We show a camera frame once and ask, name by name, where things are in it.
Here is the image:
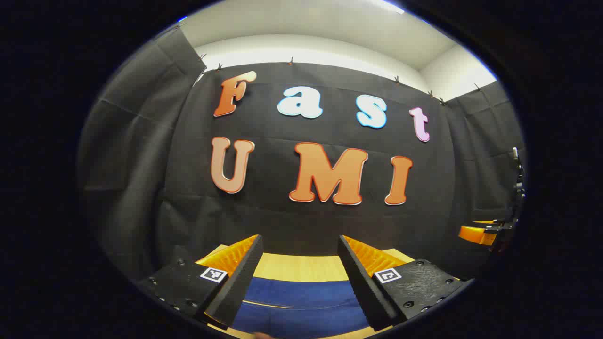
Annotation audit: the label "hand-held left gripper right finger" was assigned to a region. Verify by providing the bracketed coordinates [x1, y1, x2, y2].
[337, 234, 473, 331]

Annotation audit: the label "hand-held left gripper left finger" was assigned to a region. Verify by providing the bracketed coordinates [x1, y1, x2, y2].
[137, 234, 263, 329]

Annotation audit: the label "blue denim jeans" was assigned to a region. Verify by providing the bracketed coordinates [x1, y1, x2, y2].
[233, 277, 373, 339]

